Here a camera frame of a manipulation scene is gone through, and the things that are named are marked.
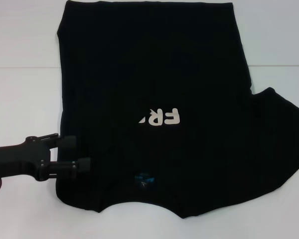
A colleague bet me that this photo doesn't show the black shirt with FREE print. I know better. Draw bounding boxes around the black shirt with FREE print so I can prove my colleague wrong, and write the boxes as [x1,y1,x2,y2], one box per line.
[55,1,299,220]

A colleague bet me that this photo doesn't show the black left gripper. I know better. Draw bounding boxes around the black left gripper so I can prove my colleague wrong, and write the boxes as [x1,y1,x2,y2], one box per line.
[0,132,92,182]

